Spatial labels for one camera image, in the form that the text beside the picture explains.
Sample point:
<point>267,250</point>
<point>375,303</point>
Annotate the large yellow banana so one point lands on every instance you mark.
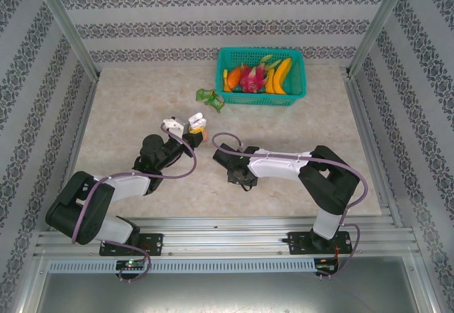
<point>282,73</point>

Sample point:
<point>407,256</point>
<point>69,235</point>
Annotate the white earbud charging case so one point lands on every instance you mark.
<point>196,118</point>

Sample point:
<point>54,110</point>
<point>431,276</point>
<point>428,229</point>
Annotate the left green circuit board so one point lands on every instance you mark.
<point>131,264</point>

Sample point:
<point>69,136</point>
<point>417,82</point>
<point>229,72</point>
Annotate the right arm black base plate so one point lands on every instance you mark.
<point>296,243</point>

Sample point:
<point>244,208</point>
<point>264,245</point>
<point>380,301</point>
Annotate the pink earbud charging case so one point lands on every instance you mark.
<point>206,136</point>

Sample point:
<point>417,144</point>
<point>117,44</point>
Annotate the teal plastic basket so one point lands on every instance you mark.
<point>259,98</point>

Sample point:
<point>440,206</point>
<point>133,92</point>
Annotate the grey metal panel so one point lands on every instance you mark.
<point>227,295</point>

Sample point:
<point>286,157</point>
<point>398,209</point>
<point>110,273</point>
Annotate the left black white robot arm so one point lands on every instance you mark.
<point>124,185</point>

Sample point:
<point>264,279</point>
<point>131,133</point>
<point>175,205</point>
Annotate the small yellow fruit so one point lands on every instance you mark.
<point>225,80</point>

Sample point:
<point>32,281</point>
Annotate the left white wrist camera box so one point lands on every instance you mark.
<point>174,125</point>

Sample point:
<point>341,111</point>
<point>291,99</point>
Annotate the aluminium mounting rail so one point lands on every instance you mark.
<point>227,242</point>

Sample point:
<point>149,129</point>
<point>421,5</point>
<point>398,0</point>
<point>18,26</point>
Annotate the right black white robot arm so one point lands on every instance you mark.
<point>276,164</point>

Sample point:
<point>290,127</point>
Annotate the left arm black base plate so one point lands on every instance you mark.
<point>156,243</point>

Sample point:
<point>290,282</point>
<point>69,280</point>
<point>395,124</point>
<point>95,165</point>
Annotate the aluminium frame post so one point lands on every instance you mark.
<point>67,25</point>
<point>379,25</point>

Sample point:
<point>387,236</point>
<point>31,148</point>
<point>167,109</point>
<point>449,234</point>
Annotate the aluminium side rail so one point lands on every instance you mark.
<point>369,132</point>
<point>76,149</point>

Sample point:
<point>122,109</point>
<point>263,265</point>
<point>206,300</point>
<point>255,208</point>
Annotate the orange mango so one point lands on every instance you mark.
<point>234,77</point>

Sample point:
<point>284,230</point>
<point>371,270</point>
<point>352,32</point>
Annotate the small yellow banana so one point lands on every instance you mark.
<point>271,84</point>

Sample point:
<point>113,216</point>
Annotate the pink dragon fruit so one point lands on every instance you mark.
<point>252,77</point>

